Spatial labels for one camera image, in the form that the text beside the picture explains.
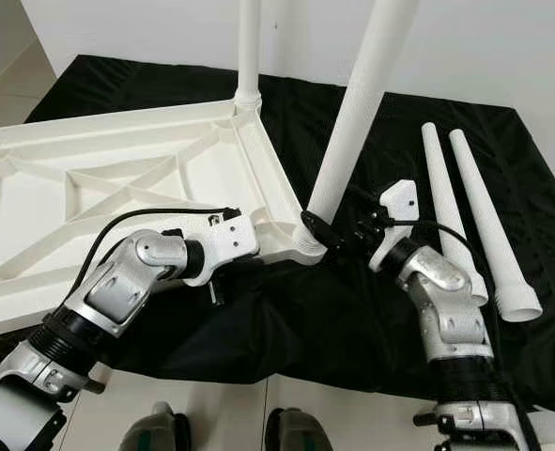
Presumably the black table cloth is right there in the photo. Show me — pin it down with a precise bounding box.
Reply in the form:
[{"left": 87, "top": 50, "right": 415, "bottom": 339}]
[{"left": 0, "top": 54, "right": 555, "bottom": 410}]

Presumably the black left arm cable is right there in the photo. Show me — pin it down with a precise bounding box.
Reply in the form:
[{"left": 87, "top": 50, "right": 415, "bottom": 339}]
[{"left": 85, "top": 205, "right": 242, "bottom": 292}]

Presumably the white plastic children table top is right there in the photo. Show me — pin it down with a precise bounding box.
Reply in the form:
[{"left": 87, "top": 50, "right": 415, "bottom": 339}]
[{"left": 0, "top": 99, "right": 325, "bottom": 341}]

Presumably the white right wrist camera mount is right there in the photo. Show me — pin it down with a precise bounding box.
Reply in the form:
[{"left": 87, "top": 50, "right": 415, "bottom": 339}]
[{"left": 366, "top": 179, "right": 419, "bottom": 273}]

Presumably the grey robot right leg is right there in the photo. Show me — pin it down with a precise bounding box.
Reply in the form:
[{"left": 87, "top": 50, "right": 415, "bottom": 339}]
[{"left": 263, "top": 409, "right": 330, "bottom": 451}]

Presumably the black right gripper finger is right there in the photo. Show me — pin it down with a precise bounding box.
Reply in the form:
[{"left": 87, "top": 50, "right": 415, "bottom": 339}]
[{"left": 299, "top": 209, "right": 344, "bottom": 249}]

